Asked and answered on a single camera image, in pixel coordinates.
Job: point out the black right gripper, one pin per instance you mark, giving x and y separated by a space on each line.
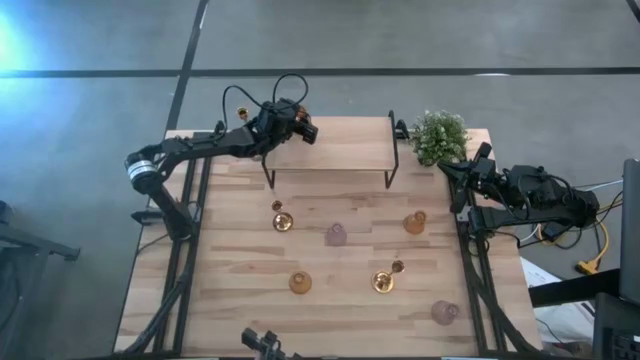
480 177

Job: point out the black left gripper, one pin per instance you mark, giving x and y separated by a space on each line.
277 122

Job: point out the tall brass candlestick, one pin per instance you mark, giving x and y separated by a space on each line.
242 113
382 282

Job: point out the short brass candlestick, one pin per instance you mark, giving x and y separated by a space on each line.
282 222

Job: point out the pink glass candle holder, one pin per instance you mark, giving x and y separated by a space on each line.
336 236
442 312

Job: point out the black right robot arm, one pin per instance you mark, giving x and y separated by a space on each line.
530 217

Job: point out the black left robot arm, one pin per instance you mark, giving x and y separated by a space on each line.
210 145

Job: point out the green potted plant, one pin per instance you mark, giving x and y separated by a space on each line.
439 137

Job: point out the wooden shelf black metal legs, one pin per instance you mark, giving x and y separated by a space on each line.
340 145

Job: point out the black power adapter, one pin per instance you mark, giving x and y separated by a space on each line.
554 230

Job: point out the white paper sheet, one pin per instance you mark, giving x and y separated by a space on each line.
537 277

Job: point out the black desk edge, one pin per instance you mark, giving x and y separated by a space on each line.
575 290

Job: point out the grey monitor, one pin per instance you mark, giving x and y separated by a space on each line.
631 230

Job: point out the black equipment box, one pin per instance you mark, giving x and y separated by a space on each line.
617 325

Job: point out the black clamp device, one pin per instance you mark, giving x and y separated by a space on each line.
265 345

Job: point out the black aluminium frame rail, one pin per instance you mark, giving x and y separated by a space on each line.
200 134
476 310
181 320

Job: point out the black furniture frame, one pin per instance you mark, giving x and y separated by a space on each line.
30 242

